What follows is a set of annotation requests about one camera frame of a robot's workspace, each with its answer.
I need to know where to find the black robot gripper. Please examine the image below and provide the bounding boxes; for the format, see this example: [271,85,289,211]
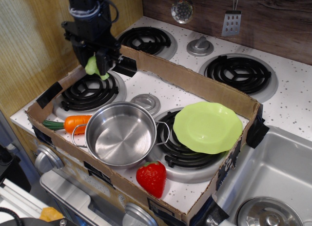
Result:
[61,12,123,76]

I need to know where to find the green toy broccoli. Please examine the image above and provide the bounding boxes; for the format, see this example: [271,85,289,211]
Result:
[84,56,110,81]

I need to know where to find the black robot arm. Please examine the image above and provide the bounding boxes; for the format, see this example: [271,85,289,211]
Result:
[61,0,122,79]

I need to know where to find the stainless steel pan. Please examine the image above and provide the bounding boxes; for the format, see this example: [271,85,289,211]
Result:
[84,102,159,168]

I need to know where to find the front left black burner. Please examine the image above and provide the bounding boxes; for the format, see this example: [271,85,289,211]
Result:
[53,71,127,120]

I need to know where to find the black burner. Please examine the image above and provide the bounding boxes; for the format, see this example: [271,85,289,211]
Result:
[53,71,127,120]
[118,27,177,60]
[199,54,278,103]
[147,107,228,184]

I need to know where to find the back left black burner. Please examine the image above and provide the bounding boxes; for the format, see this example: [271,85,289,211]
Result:
[118,27,177,60]

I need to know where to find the orange toy carrot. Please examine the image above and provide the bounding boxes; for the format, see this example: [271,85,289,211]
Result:
[42,115,91,135]

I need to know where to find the grey centre stove knob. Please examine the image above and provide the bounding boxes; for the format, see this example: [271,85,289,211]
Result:
[130,94,161,116]

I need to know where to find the grey stove knob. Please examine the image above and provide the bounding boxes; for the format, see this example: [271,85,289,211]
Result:
[130,94,161,116]
[187,36,214,57]

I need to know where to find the hanging silver skimmer ladle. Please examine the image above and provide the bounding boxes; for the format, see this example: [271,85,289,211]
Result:
[171,0,195,24]

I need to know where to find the grey back stove knob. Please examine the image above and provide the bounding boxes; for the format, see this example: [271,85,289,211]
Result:
[187,36,214,57]

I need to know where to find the left silver oven knob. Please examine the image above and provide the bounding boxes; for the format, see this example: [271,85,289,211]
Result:
[35,144,64,173]

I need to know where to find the silver oven knob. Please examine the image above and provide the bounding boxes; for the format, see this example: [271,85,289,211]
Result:
[122,203,158,226]
[35,144,64,173]

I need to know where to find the brown cardboard fence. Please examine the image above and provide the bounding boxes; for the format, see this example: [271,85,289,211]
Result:
[26,47,262,226]

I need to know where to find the red toy strawberry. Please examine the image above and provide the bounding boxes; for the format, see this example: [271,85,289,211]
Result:
[136,161,167,199]

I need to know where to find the light green plastic plate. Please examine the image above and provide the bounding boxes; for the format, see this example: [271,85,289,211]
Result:
[173,102,243,155]

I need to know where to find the front right black burner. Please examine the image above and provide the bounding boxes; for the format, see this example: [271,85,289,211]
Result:
[147,107,228,184]

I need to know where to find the hanging silver slotted spatula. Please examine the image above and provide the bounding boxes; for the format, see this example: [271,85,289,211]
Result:
[221,0,242,37]

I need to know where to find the back right black burner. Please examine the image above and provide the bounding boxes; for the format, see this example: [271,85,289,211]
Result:
[199,54,278,103]

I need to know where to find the right silver oven knob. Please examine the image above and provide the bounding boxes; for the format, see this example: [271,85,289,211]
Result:
[122,203,158,226]

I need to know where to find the yellow sponge piece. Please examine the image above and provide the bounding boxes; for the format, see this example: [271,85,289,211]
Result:
[39,206,64,222]

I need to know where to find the stainless steel sink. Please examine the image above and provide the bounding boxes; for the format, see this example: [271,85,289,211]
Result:
[216,127,312,226]

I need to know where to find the silver oven door handle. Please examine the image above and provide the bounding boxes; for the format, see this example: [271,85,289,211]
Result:
[40,171,109,226]

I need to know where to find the black cable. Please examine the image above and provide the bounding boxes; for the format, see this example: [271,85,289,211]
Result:
[0,206,24,226]

